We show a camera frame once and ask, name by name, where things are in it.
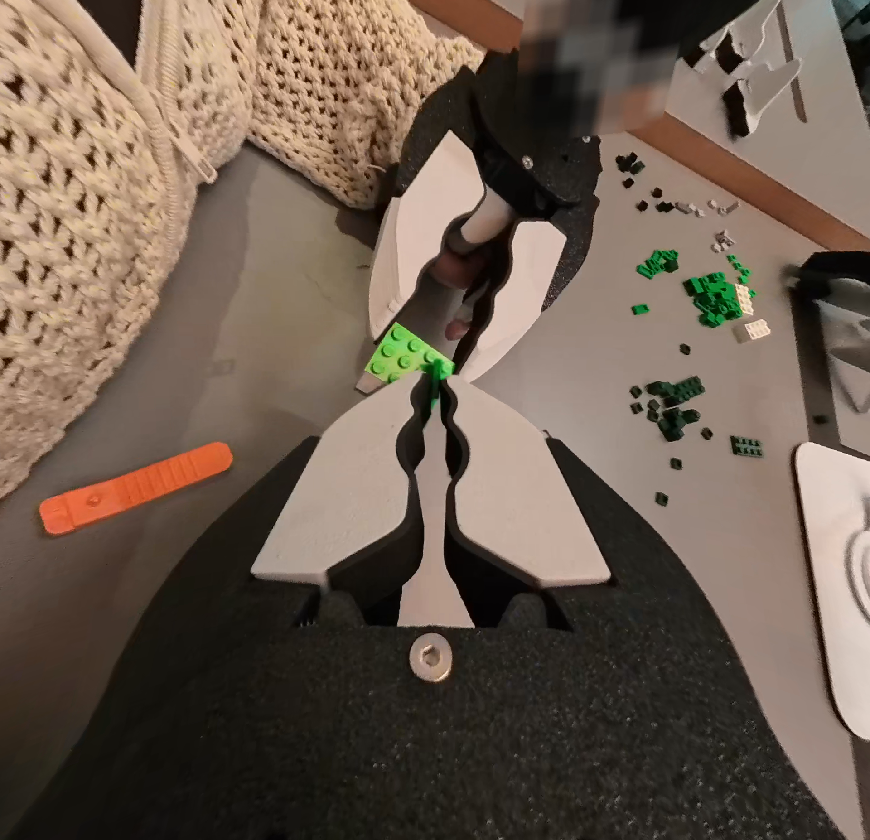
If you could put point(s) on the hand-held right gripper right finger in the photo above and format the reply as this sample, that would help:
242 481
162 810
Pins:
530 507

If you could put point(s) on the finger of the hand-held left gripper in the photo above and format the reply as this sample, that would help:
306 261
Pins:
421 201
530 276

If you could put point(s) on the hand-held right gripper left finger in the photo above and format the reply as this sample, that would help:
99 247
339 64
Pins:
340 500

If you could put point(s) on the thin bright green lego piece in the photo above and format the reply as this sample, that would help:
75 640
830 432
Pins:
438 378

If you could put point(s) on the bright green square lego plate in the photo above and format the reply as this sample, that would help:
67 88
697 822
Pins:
401 354

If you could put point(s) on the pile of dark green pieces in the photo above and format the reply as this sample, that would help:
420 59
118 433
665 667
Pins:
673 422

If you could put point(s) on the pile of bright green pieces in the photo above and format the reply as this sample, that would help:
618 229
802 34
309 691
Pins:
710 300

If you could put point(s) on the scatter of black lego pieces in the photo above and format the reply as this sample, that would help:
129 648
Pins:
629 164

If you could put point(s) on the dark green long lego plate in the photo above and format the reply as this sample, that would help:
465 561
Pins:
676 388

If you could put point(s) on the scatter of grey lego pieces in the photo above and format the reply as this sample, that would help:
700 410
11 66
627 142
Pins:
724 242

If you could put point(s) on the orange lego brick separator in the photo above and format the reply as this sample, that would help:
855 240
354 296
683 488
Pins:
136 486

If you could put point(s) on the white lego brick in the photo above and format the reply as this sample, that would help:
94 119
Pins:
745 300
752 330

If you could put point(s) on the dark green short lego plate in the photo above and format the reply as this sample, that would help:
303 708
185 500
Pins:
746 446

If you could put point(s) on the person's left hand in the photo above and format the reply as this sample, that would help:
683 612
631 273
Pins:
455 269

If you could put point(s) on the spare white gripper finger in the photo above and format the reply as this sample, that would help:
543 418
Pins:
747 28
768 89

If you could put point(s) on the white book stand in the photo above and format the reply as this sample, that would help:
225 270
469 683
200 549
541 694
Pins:
829 514

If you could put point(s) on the spare black white gripper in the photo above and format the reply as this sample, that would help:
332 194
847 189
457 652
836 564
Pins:
843 350

